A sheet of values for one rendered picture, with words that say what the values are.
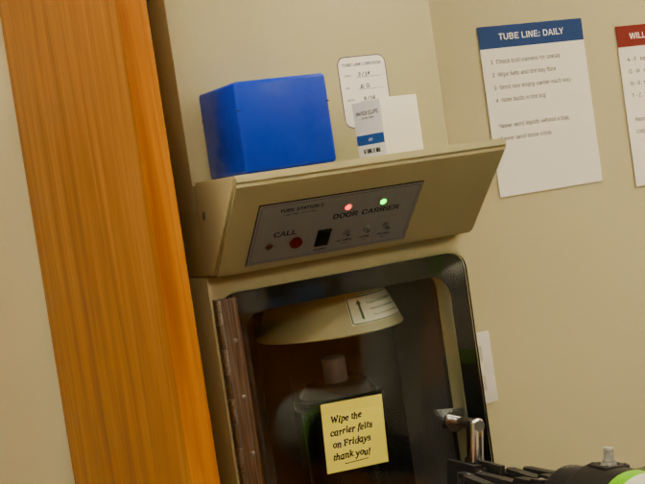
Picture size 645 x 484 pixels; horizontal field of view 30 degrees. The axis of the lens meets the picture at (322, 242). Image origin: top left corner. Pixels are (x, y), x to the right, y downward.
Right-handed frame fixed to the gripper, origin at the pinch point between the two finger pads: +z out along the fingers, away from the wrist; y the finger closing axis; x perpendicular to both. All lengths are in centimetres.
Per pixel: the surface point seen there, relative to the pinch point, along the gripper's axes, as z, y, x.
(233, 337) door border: 4.3, 26.7, -16.7
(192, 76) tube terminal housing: 5, 30, -44
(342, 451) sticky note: 4.3, 14.4, -3.5
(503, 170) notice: 48, -38, -37
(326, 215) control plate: -1.9, 18.5, -29.1
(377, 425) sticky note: 4.2, 9.9, -5.9
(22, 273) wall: 49, 39, -24
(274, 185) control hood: -5.5, 25.8, -32.0
